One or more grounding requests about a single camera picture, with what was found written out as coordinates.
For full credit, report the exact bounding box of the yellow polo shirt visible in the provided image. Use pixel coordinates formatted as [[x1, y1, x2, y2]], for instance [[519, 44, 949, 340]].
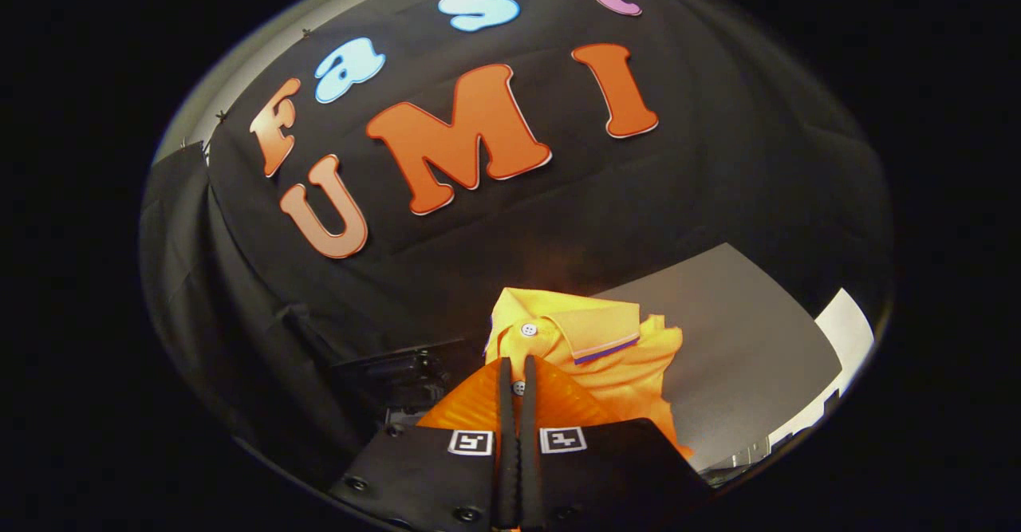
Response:
[[484, 287, 695, 459]]

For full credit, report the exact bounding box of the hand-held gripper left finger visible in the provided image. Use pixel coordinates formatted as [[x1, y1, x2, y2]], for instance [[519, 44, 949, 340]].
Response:
[[329, 357, 515, 532]]

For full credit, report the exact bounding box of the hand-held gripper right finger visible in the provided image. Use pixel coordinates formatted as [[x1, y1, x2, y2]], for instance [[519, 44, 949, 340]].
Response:
[[520, 355, 716, 532]]

